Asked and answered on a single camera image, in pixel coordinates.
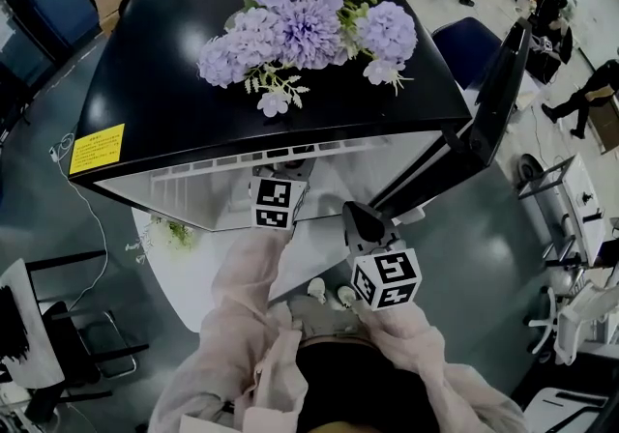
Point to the person's torso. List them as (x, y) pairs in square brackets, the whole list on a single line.
[(358, 387)]

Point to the black metal chair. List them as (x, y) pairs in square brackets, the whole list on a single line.
[(92, 329)]

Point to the white metal cart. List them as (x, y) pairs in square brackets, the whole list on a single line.
[(575, 209)]

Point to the blue chair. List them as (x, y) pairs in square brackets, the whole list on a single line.
[(466, 47)]

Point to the yellow warning sticker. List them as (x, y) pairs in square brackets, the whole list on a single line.
[(97, 149)]

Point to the white office chair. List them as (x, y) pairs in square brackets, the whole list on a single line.
[(575, 320)]

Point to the person's legs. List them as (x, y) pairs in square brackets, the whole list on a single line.
[(324, 320)]

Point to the small green plant sprig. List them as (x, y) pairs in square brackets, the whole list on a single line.
[(176, 230)]

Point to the white draped chair back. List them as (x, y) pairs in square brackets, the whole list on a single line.
[(24, 325)]

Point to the purple artificial flower bouquet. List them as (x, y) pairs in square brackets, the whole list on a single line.
[(300, 30)]

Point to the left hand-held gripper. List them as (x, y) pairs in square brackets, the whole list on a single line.
[(274, 201)]

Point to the black mini fridge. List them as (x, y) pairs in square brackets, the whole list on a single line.
[(159, 97)]

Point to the person's right forearm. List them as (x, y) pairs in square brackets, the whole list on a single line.
[(401, 329)]

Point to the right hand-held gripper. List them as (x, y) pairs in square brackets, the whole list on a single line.
[(384, 276)]

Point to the person's left white shoe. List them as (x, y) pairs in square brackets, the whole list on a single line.
[(316, 290)]

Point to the person's white shoe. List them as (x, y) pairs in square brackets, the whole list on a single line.
[(346, 297), (316, 290)]

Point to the person's left forearm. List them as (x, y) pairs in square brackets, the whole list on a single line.
[(251, 267)]

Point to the person's right white shoe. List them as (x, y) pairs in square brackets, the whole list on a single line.
[(346, 297)]

